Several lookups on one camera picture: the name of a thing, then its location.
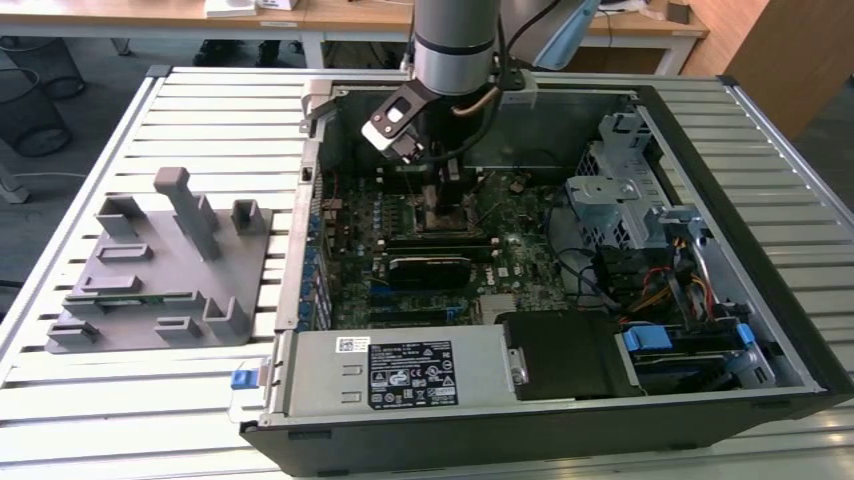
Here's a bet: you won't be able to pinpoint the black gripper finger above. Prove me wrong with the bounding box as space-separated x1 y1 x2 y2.
423 182 443 229
437 159 467 225

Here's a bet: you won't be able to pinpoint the metal socket cover frame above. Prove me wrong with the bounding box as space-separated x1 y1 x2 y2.
471 169 503 237

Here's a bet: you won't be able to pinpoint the metal CPU socket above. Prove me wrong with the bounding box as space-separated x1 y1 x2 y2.
407 193 483 237

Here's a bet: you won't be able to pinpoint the black RAM slot bank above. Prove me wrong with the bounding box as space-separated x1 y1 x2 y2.
383 237 501 261
374 167 487 185

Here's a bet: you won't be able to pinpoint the black graphics card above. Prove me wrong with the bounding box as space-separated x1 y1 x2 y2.
385 254 473 292

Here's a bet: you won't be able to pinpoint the green motherboard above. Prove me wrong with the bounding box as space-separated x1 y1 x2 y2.
318 167 573 332

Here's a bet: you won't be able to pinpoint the silver chipset heat sink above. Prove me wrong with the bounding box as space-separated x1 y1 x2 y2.
477 293 519 322

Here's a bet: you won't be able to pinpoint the metal drive cage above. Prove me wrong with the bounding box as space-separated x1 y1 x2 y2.
563 112 713 254

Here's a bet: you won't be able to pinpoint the black expansion slot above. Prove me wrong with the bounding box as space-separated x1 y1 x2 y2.
369 309 457 325

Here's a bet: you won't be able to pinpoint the grey plastic parts rack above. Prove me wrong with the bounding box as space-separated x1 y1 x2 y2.
43 166 277 355

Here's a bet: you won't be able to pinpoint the black plastic fan shroud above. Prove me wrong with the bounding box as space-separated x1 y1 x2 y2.
499 309 644 402

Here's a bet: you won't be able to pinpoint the wooden desk white legs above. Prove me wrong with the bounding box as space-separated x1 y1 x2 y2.
303 0 713 76
0 0 315 69

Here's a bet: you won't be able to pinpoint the silver power supply box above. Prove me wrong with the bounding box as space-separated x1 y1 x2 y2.
262 324 530 417

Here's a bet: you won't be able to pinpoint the blue disk carrier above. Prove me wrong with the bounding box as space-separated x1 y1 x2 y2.
620 323 673 357

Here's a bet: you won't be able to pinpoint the green RAM stick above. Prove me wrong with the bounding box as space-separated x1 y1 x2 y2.
98 294 168 306

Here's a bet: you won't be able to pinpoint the black disk bay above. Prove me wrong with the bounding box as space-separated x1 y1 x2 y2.
626 349 742 394

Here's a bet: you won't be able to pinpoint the black open PC case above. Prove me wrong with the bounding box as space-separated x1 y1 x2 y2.
226 74 854 479

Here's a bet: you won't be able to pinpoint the brown wooden cabinet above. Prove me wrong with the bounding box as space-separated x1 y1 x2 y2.
681 0 854 144

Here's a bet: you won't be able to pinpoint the white stand foot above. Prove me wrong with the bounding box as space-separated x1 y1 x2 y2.
0 162 32 205

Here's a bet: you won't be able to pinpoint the tan flexible hose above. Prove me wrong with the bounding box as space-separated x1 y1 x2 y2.
450 87 501 120

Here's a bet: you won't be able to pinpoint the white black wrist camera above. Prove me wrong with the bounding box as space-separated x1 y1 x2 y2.
359 82 439 164

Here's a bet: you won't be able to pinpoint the grey case handle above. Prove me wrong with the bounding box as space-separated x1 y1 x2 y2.
298 81 337 139

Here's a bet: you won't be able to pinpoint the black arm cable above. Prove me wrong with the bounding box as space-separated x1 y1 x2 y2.
446 0 566 166

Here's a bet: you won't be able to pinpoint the coloured power wire bundle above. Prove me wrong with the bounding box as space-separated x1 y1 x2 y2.
617 239 720 324

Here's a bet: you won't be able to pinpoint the black wire mesh bin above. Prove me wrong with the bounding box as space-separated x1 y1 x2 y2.
0 67 74 157
0 37 88 100

